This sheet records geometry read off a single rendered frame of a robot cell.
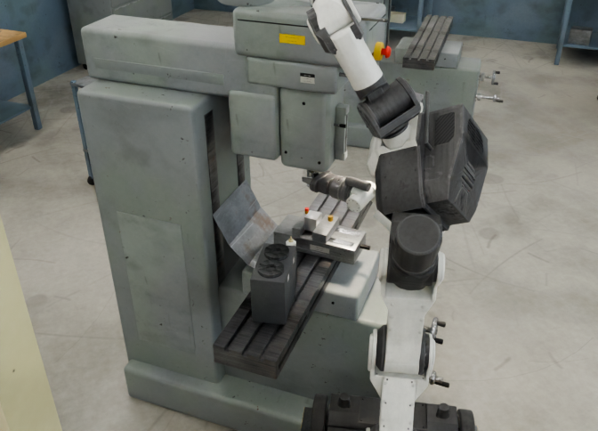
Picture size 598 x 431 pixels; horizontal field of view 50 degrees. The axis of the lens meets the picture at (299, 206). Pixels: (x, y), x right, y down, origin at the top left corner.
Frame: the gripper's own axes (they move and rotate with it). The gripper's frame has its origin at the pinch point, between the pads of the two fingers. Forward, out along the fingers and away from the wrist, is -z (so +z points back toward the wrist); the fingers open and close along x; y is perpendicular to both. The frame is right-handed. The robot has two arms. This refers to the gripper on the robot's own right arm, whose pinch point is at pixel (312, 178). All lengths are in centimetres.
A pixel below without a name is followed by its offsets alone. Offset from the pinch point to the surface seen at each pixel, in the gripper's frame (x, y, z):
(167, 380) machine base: 45, 103, -50
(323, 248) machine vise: 4.0, 27.0, 8.3
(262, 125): 16.0, -25.1, -10.3
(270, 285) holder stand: 47, 15, 18
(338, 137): -1.2, -19.7, 10.9
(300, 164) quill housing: 10.0, -10.6, 1.8
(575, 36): -580, 88, -70
